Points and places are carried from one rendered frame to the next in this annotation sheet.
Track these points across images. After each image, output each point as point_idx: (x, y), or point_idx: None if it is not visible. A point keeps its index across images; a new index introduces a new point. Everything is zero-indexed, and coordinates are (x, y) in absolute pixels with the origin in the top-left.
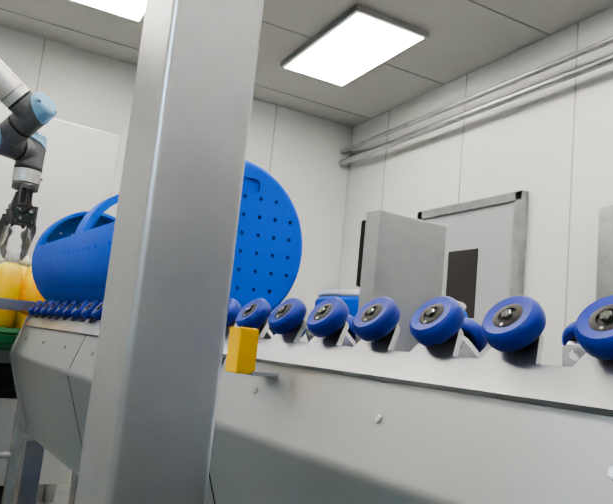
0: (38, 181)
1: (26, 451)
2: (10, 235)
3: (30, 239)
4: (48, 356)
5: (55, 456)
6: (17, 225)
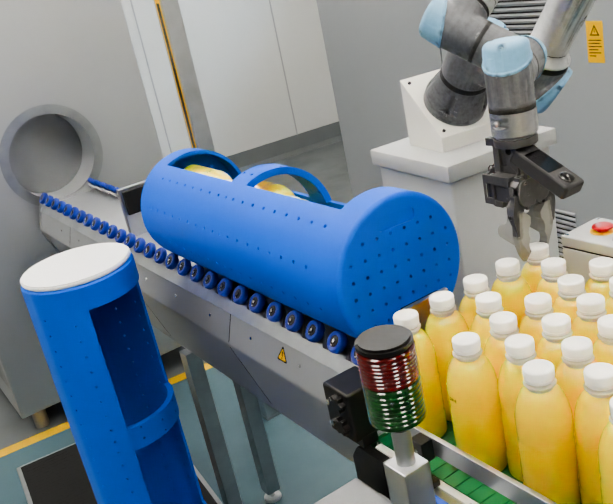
0: (491, 130)
1: None
2: (535, 217)
3: (499, 226)
4: None
5: None
6: (534, 203)
